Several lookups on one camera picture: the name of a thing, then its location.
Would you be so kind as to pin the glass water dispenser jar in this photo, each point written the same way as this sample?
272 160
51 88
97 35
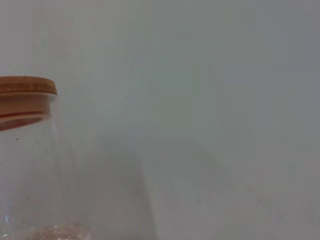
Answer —
37 175

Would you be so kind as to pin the wooden jar lid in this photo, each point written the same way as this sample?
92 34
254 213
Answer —
22 100

